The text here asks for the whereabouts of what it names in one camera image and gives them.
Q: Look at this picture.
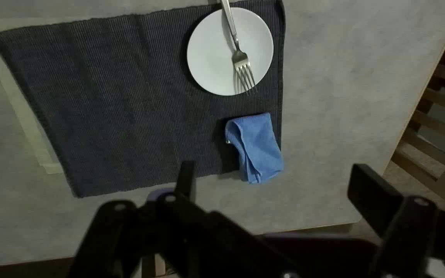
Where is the dark woven table mat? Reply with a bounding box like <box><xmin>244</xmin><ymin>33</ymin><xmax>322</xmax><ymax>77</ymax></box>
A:
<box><xmin>0</xmin><ymin>0</ymin><xmax>288</xmax><ymax>199</ymax></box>

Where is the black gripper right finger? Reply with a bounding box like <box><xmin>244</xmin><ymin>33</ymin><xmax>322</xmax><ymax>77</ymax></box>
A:
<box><xmin>346</xmin><ymin>162</ymin><xmax>441</xmax><ymax>278</ymax></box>

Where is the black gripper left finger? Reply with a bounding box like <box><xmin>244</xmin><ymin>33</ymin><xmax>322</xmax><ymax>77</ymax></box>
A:
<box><xmin>67</xmin><ymin>159</ymin><xmax>220</xmax><ymax>278</ymax></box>

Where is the light wooden slat-back chair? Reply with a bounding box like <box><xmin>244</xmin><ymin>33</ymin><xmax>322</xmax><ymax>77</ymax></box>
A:
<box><xmin>390</xmin><ymin>5</ymin><xmax>445</xmax><ymax>210</ymax></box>

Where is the silver metal fork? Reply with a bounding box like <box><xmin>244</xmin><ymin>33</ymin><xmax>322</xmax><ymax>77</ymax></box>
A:
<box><xmin>220</xmin><ymin>0</ymin><xmax>258</xmax><ymax>91</ymax></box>

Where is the blue folded cloth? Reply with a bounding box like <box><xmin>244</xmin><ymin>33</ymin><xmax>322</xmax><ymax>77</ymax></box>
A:
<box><xmin>224</xmin><ymin>111</ymin><xmax>286</xmax><ymax>185</ymax></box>

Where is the white round plate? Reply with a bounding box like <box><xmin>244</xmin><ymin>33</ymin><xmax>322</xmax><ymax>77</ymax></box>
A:
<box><xmin>186</xmin><ymin>6</ymin><xmax>275</xmax><ymax>97</ymax></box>

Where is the pale tape strip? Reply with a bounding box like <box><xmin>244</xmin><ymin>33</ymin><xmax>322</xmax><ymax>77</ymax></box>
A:
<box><xmin>0</xmin><ymin>20</ymin><xmax>65</xmax><ymax>176</ymax></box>

